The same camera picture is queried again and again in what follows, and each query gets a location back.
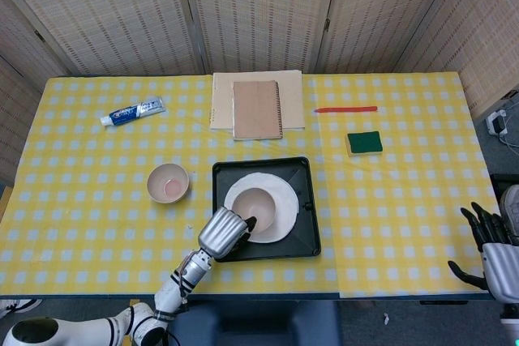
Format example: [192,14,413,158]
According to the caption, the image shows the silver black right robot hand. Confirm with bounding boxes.
[447,201,519,305]

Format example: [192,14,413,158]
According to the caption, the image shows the yellow white checkered tablecloth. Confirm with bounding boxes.
[0,72,519,299]

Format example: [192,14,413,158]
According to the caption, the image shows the blue white toothpaste tube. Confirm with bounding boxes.
[100,96,165,127]

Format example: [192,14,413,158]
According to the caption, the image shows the green yellow sponge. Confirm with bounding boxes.
[345,130,384,158]

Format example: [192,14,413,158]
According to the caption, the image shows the white power cable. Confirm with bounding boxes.
[500,130,519,149]

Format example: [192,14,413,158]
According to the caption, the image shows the black plastic tray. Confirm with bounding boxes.
[212,156,322,263]

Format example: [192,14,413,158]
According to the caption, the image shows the beige bowl with pink mark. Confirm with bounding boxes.
[146,163,191,204]

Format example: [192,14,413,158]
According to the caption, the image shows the small brown spiral notebook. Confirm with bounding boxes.
[232,80,284,141]

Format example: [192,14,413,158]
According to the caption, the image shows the red pen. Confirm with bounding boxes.
[314,105,379,114]

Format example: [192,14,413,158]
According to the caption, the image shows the white sneaker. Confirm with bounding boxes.
[0,299,42,315]

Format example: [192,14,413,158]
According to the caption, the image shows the grey shoe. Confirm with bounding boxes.
[499,184,519,237]

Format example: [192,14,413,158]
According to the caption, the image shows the plain beige bowl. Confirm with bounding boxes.
[233,187,277,234]

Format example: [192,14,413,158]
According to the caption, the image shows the woven folding screen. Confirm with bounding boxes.
[0,0,519,185]

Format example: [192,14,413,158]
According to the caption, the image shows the large beige notebook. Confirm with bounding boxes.
[209,70,306,133]

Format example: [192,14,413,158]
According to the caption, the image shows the white paper plate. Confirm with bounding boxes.
[224,172,300,245]

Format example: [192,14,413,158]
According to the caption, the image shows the white power adapter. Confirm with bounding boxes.
[485,109,510,136]

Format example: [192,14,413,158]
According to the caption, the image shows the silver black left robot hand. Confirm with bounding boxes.
[197,206,259,260]

